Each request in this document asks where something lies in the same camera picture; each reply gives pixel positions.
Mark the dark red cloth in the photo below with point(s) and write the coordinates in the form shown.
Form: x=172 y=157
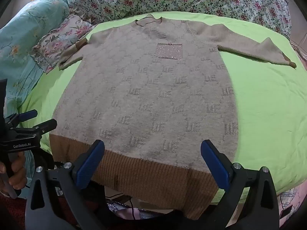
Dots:
x=12 y=213

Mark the beige knit sweater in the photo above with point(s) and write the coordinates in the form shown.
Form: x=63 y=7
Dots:
x=153 y=95

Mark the pink plaid cloth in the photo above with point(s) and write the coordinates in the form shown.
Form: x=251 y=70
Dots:
x=289 y=206

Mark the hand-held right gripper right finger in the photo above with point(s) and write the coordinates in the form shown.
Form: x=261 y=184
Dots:
x=214 y=165

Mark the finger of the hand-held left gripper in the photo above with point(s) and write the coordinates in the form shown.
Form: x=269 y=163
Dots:
x=44 y=126
x=27 y=115

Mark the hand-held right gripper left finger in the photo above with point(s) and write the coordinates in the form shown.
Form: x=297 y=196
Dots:
x=92 y=163

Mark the person's left hand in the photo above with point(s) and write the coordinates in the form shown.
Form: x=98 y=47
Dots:
x=19 y=171

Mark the lime green bed sheet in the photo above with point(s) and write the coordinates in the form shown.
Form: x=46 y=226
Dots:
x=263 y=105

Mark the silver glitter cloth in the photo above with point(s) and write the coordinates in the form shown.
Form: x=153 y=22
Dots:
x=115 y=207

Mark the teal floral blanket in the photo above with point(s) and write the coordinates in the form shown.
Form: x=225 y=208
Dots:
x=26 y=36

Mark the small floral ruffled pillow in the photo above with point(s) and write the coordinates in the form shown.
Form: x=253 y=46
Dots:
x=64 y=38

